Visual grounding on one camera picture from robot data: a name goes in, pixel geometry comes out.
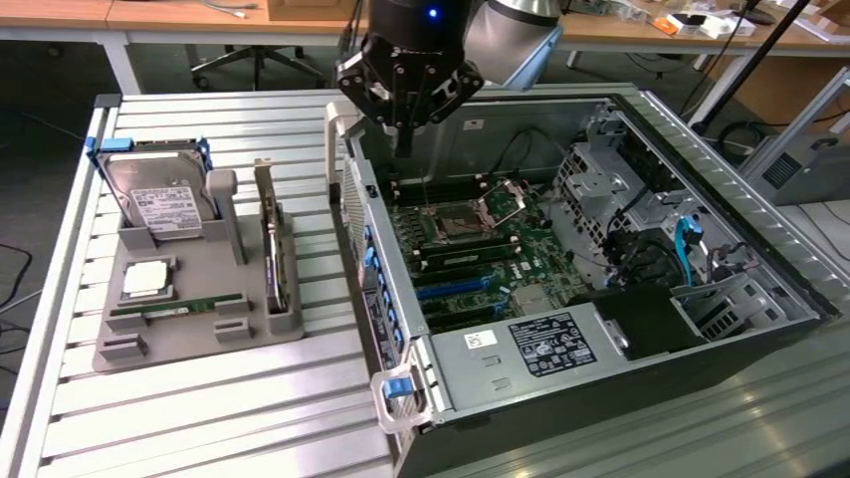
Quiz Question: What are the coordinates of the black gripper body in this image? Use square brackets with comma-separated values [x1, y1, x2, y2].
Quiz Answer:
[363, 0, 467, 96]

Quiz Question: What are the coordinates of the graphics card with metal bracket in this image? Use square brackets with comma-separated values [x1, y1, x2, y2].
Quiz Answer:
[254, 157, 295, 313]

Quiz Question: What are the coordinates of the black office chair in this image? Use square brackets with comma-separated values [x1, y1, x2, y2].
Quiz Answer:
[190, 44, 327, 91]

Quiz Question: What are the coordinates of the metal socket cover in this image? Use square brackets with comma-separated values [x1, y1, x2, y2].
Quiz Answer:
[477, 177, 534, 230]

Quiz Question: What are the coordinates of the CPU socket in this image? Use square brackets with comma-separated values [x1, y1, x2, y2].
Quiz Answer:
[427, 201, 497, 245]

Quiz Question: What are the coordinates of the silver disk bay cage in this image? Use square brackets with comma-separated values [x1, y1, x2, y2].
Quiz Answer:
[551, 141, 673, 235]

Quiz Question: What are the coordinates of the green motherboard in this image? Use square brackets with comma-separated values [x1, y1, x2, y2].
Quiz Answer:
[389, 173, 593, 335]

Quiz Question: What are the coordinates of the black RAM stick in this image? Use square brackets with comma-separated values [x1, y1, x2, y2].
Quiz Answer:
[417, 243, 523, 274]

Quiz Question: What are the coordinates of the black and white device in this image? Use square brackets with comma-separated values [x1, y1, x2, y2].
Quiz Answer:
[666, 12, 709, 36]

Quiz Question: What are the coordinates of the hard disk in blue caddy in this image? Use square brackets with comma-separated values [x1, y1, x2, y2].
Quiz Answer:
[84, 134, 220, 243]

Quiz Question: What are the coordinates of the white box device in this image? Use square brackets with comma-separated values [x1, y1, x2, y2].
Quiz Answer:
[703, 17, 757, 40]

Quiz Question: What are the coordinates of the blue expansion slot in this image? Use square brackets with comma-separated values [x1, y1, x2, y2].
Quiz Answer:
[415, 277, 491, 301]

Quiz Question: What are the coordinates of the wooden desk with white legs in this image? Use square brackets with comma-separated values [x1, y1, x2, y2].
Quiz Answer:
[557, 0, 850, 125]
[0, 0, 407, 96]

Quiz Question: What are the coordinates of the silver chipset heatsink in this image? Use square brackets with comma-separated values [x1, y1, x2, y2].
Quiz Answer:
[510, 286, 557, 318]

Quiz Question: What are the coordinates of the black monitor base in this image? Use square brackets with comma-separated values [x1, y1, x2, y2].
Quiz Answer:
[729, 0, 777, 26]

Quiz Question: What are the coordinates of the black tripod pole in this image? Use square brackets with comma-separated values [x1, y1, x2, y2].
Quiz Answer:
[690, 0, 817, 133]

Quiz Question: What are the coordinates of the grey parts rack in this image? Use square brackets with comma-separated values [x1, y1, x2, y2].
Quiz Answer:
[92, 168, 307, 373]

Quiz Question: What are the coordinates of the silver CPU chip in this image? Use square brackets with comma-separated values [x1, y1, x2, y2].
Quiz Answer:
[123, 261, 171, 296]

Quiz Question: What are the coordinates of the green RAM stick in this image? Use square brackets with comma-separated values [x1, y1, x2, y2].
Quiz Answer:
[110, 292, 244, 320]

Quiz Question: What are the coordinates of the grey power supply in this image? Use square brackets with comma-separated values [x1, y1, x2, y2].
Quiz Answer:
[425, 301, 633, 414]

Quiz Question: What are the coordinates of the grey machine housing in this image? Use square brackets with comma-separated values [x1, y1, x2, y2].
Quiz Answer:
[739, 67, 850, 208]

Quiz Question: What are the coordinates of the open black PC case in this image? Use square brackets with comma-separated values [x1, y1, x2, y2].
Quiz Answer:
[323, 93, 840, 478]

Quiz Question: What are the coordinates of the white cable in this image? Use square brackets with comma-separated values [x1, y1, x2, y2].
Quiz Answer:
[200, 0, 260, 20]

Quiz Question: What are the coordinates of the coiled black cable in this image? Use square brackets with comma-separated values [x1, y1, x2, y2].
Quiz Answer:
[718, 120, 777, 165]

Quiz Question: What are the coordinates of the blue wire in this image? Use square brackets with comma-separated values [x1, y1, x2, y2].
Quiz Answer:
[673, 213, 706, 289]

